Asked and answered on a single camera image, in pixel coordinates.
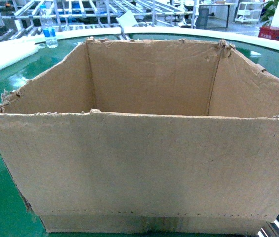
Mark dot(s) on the clear plastic water bottle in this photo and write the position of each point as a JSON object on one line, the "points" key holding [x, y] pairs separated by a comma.
{"points": [[47, 28]]}

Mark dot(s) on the aluminium roller rack frame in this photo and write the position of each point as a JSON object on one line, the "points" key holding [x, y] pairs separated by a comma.
{"points": [[20, 18]]}

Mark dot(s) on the green potted plant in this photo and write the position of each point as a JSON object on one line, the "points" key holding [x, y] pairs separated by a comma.
{"points": [[269, 10]]}

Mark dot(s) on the white wheeled cart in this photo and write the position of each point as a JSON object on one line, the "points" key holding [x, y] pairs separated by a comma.
{"points": [[248, 12]]}

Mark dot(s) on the white foam sheet stack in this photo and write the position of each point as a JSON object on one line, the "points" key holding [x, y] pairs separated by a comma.
{"points": [[13, 51]]}

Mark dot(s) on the brown cardboard box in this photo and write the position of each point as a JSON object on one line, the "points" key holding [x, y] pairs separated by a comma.
{"points": [[131, 136]]}

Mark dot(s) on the red plastic crate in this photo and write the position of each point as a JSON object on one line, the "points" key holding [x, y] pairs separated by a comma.
{"points": [[269, 32]]}

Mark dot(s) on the white curved conveyor rim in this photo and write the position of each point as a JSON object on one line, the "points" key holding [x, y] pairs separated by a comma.
{"points": [[268, 43]]}

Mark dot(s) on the black mesh waste bin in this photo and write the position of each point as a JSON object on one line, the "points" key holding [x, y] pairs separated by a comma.
{"points": [[201, 22]]}

